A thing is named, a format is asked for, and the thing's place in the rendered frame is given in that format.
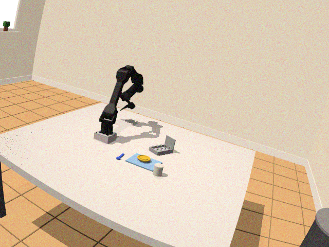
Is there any light blue flat mat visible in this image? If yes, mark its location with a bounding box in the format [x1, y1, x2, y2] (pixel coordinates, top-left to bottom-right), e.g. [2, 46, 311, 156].
[125, 153, 162, 172]

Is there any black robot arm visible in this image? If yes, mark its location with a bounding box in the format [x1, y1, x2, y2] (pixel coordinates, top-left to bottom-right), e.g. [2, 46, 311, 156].
[99, 65, 144, 135]

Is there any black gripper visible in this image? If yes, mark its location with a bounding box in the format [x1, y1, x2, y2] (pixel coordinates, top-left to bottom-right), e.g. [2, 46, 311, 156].
[121, 88, 136, 110]

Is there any yellow plate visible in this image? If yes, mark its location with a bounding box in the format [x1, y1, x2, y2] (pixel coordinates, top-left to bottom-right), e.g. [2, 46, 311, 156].
[137, 155, 150, 162]

